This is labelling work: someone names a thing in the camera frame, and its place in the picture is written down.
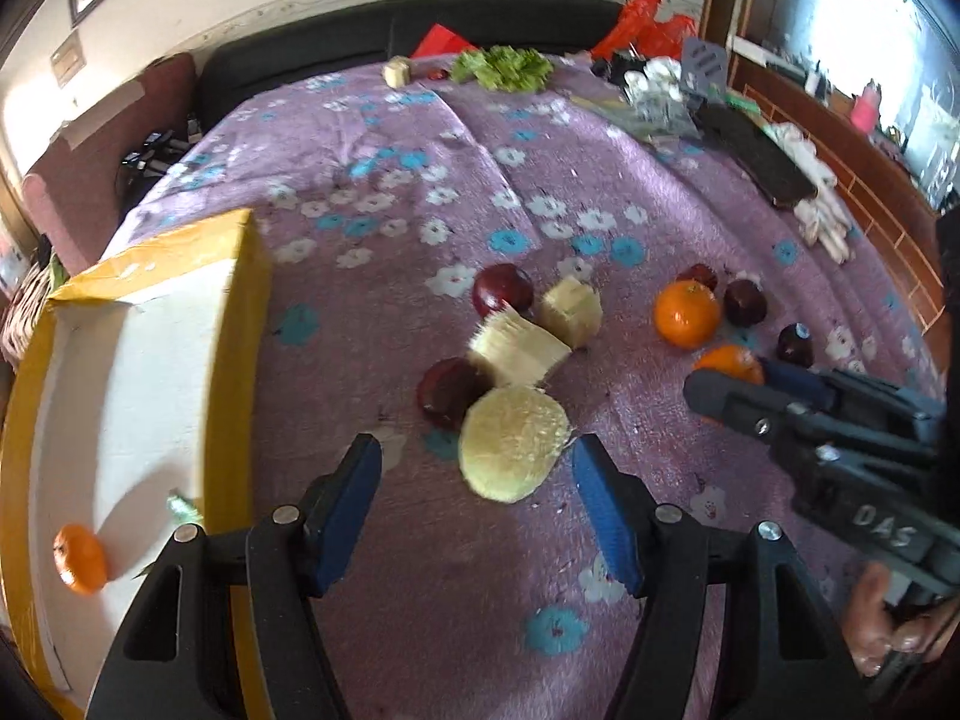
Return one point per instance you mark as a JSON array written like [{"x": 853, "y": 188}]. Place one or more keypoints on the black smartphone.
[{"x": 766, "y": 164}]

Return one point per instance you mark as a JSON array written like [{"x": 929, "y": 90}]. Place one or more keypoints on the green lettuce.
[{"x": 503, "y": 68}]

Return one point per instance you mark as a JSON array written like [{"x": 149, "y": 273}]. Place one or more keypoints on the red jujube date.
[{"x": 700, "y": 273}]

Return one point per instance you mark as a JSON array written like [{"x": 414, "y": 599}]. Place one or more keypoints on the yellow white tray box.
[{"x": 138, "y": 383}]

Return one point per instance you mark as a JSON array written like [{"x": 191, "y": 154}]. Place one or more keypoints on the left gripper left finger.
[{"x": 218, "y": 614}]

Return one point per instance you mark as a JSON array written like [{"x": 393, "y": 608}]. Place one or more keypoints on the black sofa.
[{"x": 373, "y": 33}]

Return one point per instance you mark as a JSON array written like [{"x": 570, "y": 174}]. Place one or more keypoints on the plastic packet on booklet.
[{"x": 644, "y": 97}]

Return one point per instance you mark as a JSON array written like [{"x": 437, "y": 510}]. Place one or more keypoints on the white cloth gloves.
[{"x": 823, "y": 219}]

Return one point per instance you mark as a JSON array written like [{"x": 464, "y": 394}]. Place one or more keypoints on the red plastic bag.
[{"x": 638, "y": 28}]

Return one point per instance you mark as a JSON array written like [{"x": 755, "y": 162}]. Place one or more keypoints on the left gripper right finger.
[{"x": 739, "y": 608}]

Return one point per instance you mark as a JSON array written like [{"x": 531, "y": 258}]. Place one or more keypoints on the mandarin orange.
[
  {"x": 80, "y": 559},
  {"x": 734, "y": 361},
  {"x": 686, "y": 314}
]

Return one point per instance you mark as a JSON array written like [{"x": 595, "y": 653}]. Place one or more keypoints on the red paper box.
[{"x": 440, "y": 41}]

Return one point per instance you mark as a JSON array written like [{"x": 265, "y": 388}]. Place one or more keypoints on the purple floral tablecloth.
[{"x": 380, "y": 208}]

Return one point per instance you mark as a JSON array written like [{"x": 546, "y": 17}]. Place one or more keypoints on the person right hand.
[{"x": 871, "y": 634}]

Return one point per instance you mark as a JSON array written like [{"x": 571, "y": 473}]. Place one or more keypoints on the pink armchair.
[{"x": 70, "y": 193}]

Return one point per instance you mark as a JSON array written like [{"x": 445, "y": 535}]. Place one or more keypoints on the pink bottle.
[{"x": 865, "y": 112}]

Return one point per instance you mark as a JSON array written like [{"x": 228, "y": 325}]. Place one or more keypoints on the dark red plum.
[
  {"x": 795, "y": 346},
  {"x": 499, "y": 286},
  {"x": 447, "y": 391},
  {"x": 744, "y": 303}
]

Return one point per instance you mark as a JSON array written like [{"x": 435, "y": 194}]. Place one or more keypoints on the small sugarcane piece far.
[{"x": 397, "y": 72}]

